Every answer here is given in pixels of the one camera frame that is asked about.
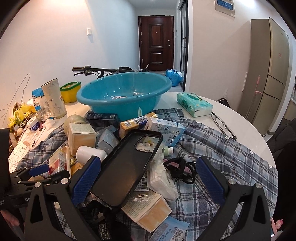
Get brown entrance door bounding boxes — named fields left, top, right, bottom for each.
left=138, top=15, right=174, bottom=71

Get bear print mat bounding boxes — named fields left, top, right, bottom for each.
left=8, top=141, right=33, bottom=173

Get gold foil sachet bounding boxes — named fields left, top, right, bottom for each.
left=70, top=158, right=86, bottom=176

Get black framed glass door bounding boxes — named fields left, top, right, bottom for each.
left=179, top=0, right=188, bottom=92

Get cream carton box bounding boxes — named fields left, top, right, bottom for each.
left=69, top=123, right=97, bottom=156

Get blue plastic bag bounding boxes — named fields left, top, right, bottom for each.
left=165, top=69, right=183, bottom=87

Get black phone case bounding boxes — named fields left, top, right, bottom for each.
left=90, top=129, right=163, bottom=207

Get clear plastic box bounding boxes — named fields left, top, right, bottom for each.
left=22, top=128, right=42, bottom=147

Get white plastic bottle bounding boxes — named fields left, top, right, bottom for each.
left=76, top=146, right=108, bottom=165

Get blue plastic basin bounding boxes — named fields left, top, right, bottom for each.
left=76, top=72, right=173, bottom=121

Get olive round jar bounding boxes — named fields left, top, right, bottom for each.
left=63, top=115, right=87, bottom=137

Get person's left hand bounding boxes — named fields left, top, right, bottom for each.
left=0, top=209, right=20, bottom=226

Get grey blue box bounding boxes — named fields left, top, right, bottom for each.
left=97, top=128, right=119, bottom=154

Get tan refrigerator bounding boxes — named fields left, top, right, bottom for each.
left=238, top=17, right=290, bottom=136

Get wire clothes hanger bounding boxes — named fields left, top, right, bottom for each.
left=0, top=74, right=31, bottom=116

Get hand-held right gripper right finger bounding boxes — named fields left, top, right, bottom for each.
left=195, top=156, right=271, bottom=241

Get pink hair clip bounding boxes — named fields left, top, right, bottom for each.
left=165, top=162, right=193, bottom=174

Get white jar with blue label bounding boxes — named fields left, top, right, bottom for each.
left=26, top=116, right=40, bottom=131

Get black eyeglasses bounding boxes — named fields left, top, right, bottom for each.
left=211, top=112, right=237, bottom=141

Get grey wall panel box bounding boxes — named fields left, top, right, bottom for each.
left=215, top=0, right=236, bottom=18

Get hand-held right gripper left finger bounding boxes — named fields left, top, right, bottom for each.
left=23, top=156, right=102, bottom=241

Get light blue cigarette box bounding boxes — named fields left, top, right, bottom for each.
left=144, top=116, right=186, bottom=147

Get clear round pastry packet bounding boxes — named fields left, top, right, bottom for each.
left=136, top=176, right=151, bottom=192

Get orange white carton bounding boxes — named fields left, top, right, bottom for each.
left=48, top=148, right=70, bottom=176

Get black bicycle handlebar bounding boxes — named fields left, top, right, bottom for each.
left=72, top=66, right=134, bottom=78

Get yellow tub with green lid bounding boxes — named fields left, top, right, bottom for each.
left=60, top=81, right=82, bottom=103

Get blue plaid shirt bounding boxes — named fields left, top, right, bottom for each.
left=16, top=108, right=279, bottom=241

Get green tissue pack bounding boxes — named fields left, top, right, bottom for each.
left=177, top=92, right=213, bottom=117

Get gold yellow box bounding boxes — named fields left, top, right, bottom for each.
left=119, top=115, right=151, bottom=139

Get dark navy box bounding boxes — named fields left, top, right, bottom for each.
left=87, top=111, right=121, bottom=127

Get pink cartoon figure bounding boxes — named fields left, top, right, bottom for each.
left=270, top=218, right=284, bottom=232

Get pink handled mop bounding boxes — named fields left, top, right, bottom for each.
left=251, top=75, right=263, bottom=121

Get blue white sugar bag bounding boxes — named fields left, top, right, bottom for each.
left=32, top=88, right=47, bottom=116

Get dark jacket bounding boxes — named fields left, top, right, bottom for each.
left=268, top=116, right=296, bottom=232

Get white crumpled tissue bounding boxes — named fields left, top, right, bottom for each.
left=44, top=118, right=60, bottom=130

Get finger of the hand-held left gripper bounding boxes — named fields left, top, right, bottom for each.
left=17, top=170, right=70, bottom=188
left=14, top=165, right=49, bottom=180

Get light blue label packet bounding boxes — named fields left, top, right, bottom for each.
left=154, top=215, right=190, bottom=241

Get beige floral paper cup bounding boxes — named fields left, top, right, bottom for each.
left=41, top=78, right=67, bottom=120

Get yellow plastic bag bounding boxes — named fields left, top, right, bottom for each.
left=8, top=103, right=37, bottom=127

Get tan soap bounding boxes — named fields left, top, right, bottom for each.
left=121, top=192, right=172, bottom=233

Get clear plastic packet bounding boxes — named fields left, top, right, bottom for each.
left=38, top=102, right=55, bottom=121

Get white tissue packet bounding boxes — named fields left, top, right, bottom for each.
left=147, top=162, right=179, bottom=202

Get black hair ties bundle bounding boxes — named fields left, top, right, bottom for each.
left=163, top=157, right=197, bottom=184

